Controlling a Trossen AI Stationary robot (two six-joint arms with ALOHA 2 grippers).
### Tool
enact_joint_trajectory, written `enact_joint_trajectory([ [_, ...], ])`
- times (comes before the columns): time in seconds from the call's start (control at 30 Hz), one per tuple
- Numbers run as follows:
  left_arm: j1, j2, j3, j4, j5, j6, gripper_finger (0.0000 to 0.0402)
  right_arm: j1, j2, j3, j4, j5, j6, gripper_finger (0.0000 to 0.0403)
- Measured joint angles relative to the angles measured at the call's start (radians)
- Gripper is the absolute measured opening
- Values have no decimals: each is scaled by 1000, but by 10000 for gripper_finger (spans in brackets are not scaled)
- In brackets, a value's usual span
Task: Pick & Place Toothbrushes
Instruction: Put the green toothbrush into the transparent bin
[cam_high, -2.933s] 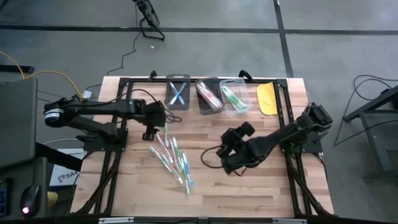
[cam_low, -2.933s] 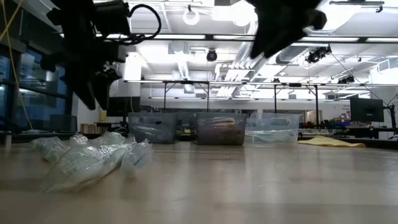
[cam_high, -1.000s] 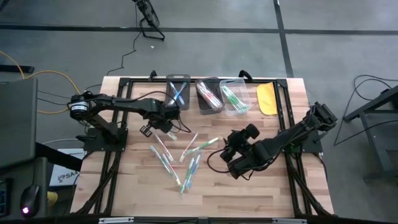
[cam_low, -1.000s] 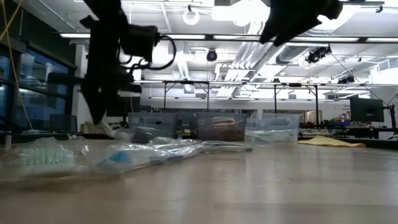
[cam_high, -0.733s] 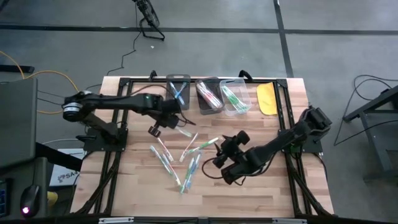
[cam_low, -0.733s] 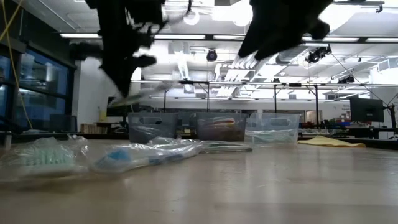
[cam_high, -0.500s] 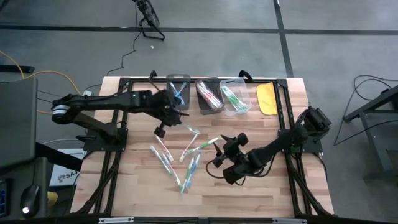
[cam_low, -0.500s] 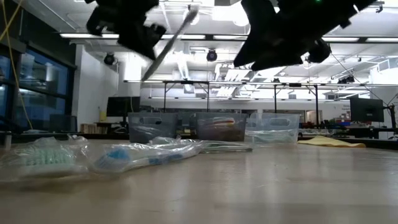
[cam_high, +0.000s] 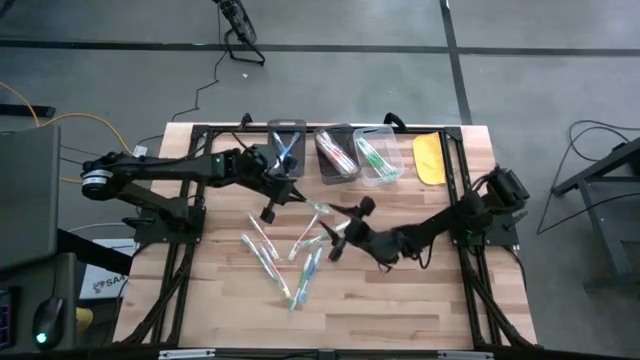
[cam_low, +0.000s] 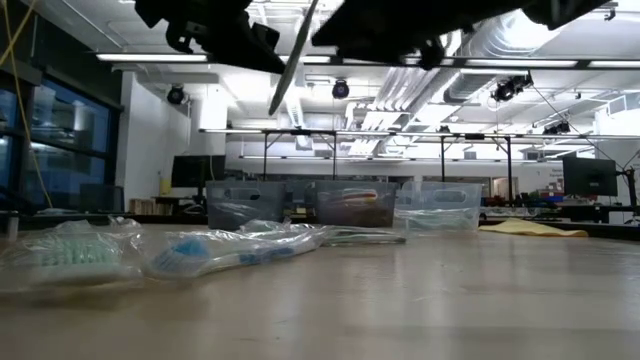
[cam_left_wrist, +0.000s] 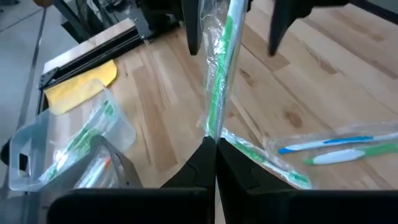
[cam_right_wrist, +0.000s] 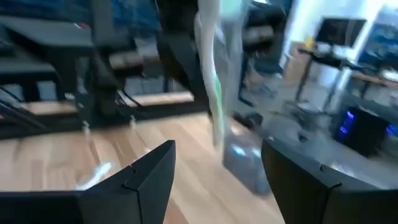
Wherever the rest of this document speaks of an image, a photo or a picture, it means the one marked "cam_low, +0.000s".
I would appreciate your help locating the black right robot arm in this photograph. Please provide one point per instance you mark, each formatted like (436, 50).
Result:
(560, 12)

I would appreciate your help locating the overhead beam with light strip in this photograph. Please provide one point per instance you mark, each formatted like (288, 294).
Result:
(150, 57)

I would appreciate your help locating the black ceiling spotlight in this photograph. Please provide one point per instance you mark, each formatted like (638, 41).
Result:
(340, 89)
(176, 95)

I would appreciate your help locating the black computer monitor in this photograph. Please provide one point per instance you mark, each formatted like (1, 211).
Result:
(197, 171)
(590, 176)

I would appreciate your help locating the yellow bottle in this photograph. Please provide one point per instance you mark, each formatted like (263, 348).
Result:
(165, 186)

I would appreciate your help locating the dark framed window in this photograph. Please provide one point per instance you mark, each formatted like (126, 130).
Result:
(70, 117)

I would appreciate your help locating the clear plastic bin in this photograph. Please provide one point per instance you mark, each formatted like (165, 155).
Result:
(440, 197)

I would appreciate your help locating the wooden crate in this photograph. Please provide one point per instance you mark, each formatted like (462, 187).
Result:
(150, 206)

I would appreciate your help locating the yellow cloth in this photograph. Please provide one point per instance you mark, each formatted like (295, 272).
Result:
(530, 227)

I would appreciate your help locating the black ceiling camera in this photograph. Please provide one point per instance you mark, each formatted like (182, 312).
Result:
(512, 87)

